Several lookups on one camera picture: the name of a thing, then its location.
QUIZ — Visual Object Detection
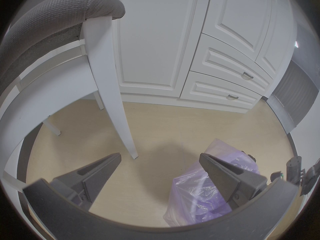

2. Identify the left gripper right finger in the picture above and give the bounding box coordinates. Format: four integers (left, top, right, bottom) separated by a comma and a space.
199, 153, 268, 211

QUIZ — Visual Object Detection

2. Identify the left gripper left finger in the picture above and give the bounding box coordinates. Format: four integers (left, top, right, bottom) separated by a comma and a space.
51, 153, 122, 211

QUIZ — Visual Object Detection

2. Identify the purple plastic bag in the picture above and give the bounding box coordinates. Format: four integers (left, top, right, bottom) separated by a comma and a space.
162, 138, 262, 227

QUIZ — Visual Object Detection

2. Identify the white trash bin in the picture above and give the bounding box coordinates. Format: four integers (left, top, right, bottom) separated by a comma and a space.
167, 159, 260, 227

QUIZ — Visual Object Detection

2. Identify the white chair dark grey seat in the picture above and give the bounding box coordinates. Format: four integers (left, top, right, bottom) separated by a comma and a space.
0, 0, 139, 202

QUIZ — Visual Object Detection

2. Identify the white wardrobe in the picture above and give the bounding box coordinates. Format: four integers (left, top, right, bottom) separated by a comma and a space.
91, 0, 298, 114

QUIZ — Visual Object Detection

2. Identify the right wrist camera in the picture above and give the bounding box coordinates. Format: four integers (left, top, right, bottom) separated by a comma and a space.
271, 171, 284, 183

